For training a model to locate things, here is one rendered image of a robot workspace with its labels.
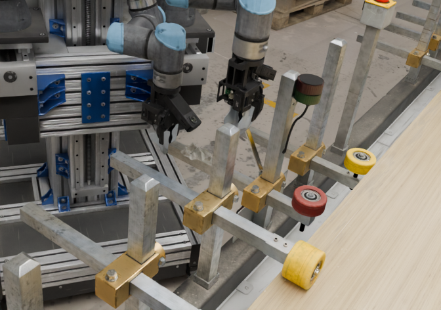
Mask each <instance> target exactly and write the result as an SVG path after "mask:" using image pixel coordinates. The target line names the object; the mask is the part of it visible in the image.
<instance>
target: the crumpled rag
mask: <svg viewBox="0 0 441 310"><path fill-rule="evenodd" d="M185 147H186V150H182V151H181V154H183V156H186V157H188V158H189V159H191V160H197V159H198V160H199V161H200V160H201V161H206V160H207V161H210V160H211V158H212V155H211V153H209V151H208V150H207V149H205V148H204V149H201V148H200V147H199V146H198V145H196V144H195V143H192V144H191V145H186V146H185Z"/></svg>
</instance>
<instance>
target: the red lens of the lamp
mask: <svg viewBox="0 0 441 310"><path fill-rule="evenodd" d="M301 75H302V74H301ZM299 77H300V75H299V76H298V78H297V84H296V88H297V90H298V91H300V92H302V93H304V94H307V95H319V94H321V93H322V91H323V88H324V83H325V82H324V80H323V83H322V84H321V85H317V86H313V85H307V84H305V83H303V82H301V81H300V79H299Z"/></svg>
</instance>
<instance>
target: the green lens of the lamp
mask: <svg viewBox="0 0 441 310"><path fill-rule="evenodd" d="M321 96H322V93H321V94H320V95H317V96H308V95H304V94H302V93H300V92H298V90H297V88H295V93H294V99H295V100H296V101H298V102H299V103H302V104H307V105H315V104H318V103H319V102H320V99H321Z"/></svg>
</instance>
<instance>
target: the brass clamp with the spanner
mask: <svg viewBox="0 0 441 310"><path fill-rule="evenodd" d="M261 176H262V174H261V175H260V176H259V177H257V178H256V179H255V180H254V181H253V182H252V183H251V184H249V185H248V186H247V187H245V188H244V190H243V195H242V200H241V205H242V206H244V207H246V208H248V209H250V210H251V211H254V212H255V213H259V212H260V211H261V210H262V209H263V208H264V207H265V206H266V198H267V194H268V193H270V192H271V191H272V190H273V189H274V190H276V191H278V192H280V191H281V188H282V187H285V186H286V181H285V175H284V174H283V173H282V172H281V173H280V178H278V179H277V180H276V181H275V182H274V183H271V182H270V181H267V180H266V179H263V178H262V177H261ZM253 185H257V186H258V187H259V193H256V194H255V193H252V192H251V189H252V187H253Z"/></svg>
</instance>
